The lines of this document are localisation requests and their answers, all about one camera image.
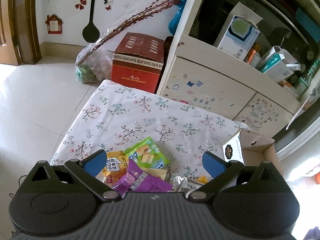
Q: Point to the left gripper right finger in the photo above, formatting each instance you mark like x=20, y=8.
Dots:
x=223, y=173

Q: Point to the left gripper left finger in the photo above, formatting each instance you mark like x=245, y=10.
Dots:
x=86, y=170

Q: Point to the silver foil snack bag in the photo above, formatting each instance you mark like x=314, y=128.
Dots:
x=184, y=184

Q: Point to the purple snack bag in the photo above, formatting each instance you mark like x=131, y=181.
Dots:
x=136, y=180

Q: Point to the yellow orange snack packet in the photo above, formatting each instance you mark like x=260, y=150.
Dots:
x=116, y=167

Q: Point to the cardboard box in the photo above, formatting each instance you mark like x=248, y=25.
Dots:
x=251, y=148

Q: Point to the floral tablecloth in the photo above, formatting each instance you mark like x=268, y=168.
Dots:
x=116, y=117

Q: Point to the green snack bag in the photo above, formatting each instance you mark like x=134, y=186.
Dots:
x=146, y=154

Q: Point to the plastic bag with branches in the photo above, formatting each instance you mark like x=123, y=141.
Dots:
x=94, y=62

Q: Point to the red brown carton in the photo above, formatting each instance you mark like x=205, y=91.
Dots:
x=138, y=61

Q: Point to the white teal box on shelf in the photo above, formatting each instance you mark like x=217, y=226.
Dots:
x=278, y=64

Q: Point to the cream cabinet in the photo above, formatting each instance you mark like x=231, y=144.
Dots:
x=201, y=75

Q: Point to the white blue box on shelf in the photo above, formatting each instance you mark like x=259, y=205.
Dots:
x=239, y=32

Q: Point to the wooden door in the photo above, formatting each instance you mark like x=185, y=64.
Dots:
x=19, y=37

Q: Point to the red house socket sticker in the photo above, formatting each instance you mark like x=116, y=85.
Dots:
x=54, y=24

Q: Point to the black vase wall sticker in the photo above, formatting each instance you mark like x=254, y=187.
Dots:
x=90, y=33

